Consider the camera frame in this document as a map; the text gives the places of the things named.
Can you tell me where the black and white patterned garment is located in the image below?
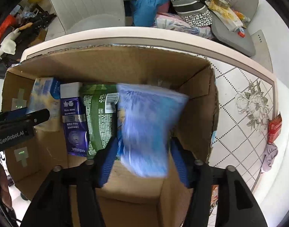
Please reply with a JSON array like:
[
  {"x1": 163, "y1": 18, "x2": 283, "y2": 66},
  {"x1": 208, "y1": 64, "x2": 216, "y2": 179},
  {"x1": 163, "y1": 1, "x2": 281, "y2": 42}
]
[{"x1": 170, "y1": 0, "x2": 214, "y2": 27}]

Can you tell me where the white plush toy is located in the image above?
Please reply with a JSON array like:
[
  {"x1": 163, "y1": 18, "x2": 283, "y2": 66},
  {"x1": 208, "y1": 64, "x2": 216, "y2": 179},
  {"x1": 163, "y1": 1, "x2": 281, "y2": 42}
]
[{"x1": 0, "y1": 28, "x2": 20, "y2": 63}]

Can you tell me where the yellow snack bag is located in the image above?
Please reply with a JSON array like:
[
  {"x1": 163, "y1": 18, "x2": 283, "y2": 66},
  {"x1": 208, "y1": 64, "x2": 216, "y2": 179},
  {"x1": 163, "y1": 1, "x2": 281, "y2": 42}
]
[{"x1": 204, "y1": 0, "x2": 244, "y2": 32}]

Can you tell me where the brown cardboard box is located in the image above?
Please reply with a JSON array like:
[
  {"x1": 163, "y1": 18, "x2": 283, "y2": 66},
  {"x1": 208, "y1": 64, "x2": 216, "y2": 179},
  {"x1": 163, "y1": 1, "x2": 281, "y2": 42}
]
[{"x1": 1, "y1": 43, "x2": 220, "y2": 227}]

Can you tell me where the green wipes packet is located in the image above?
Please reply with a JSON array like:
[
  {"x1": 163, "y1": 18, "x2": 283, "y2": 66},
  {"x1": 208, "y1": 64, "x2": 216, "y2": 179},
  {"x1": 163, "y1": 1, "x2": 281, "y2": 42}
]
[{"x1": 79, "y1": 83, "x2": 122, "y2": 159}]

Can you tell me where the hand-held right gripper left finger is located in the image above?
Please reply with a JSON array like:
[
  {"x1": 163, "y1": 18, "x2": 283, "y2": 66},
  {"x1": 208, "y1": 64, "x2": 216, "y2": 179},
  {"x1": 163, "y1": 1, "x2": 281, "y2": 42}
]
[{"x1": 21, "y1": 138, "x2": 119, "y2": 227}]

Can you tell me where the white chair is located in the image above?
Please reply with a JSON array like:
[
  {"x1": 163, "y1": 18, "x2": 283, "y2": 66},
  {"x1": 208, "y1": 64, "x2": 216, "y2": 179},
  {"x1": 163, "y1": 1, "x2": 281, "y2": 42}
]
[{"x1": 45, "y1": 0, "x2": 126, "y2": 41}]

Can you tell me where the pink floral cloth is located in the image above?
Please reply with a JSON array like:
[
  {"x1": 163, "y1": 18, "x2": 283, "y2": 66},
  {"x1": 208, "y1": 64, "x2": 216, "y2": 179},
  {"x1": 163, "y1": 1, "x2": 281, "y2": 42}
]
[{"x1": 155, "y1": 14, "x2": 213, "y2": 40}]

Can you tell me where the lilac cloth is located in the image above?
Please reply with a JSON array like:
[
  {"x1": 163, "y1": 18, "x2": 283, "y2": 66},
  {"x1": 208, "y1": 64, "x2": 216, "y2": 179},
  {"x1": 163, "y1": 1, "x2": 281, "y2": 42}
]
[{"x1": 261, "y1": 143, "x2": 279, "y2": 173}]

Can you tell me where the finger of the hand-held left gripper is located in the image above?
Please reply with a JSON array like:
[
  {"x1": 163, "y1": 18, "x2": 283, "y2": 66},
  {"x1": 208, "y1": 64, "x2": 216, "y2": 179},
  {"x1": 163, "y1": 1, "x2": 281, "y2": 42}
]
[{"x1": 0, "y1": 108, "x2": 51, "y2": 129}]

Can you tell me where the pile of clothes and bags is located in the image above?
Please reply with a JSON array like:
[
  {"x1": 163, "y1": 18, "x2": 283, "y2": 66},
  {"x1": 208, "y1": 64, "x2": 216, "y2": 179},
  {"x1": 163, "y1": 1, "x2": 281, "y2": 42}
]
[{"x1": 129, "y1": 0, "x2": 216, "y2": 28}]

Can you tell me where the red snack packet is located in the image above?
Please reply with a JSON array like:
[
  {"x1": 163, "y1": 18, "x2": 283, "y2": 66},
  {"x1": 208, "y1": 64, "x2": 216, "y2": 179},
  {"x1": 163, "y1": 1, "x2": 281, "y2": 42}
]
[{"x1": 267, "y1": 112, "x2": 283, "y2": 145}]

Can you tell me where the light blue tissue pack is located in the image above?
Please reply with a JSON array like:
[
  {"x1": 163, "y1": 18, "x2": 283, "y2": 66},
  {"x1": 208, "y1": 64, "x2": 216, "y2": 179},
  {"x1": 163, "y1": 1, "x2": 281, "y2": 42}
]
[{"x1": 26, "y1": 77, "x2": 62, "y2": 132}]

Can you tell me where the red tool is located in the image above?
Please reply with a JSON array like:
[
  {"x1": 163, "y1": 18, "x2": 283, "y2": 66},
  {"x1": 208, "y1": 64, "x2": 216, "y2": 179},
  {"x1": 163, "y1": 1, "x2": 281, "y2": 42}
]
[{"x1": 0, "y1": 14, "x2": 17, "y2": 46}]

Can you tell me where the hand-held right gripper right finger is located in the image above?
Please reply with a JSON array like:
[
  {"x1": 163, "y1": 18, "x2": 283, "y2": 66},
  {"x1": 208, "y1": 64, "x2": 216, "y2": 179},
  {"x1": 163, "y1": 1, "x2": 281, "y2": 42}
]
[{"x1": 170, "y1": 138, "x2": 261, "y2": 227}]

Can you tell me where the grey chair with items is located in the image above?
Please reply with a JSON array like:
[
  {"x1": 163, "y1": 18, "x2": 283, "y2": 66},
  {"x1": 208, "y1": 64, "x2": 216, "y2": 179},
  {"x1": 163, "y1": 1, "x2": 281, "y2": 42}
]
[{"x1": 210, "y1": 0, "x2": 260, "y2": 58}]

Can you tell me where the purple packet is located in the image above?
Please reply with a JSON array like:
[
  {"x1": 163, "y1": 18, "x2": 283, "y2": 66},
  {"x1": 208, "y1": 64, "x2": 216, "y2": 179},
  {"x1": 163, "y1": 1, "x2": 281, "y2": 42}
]
[{"x1": 60, "y1": 82, "x2": 89, "y2": 158}]

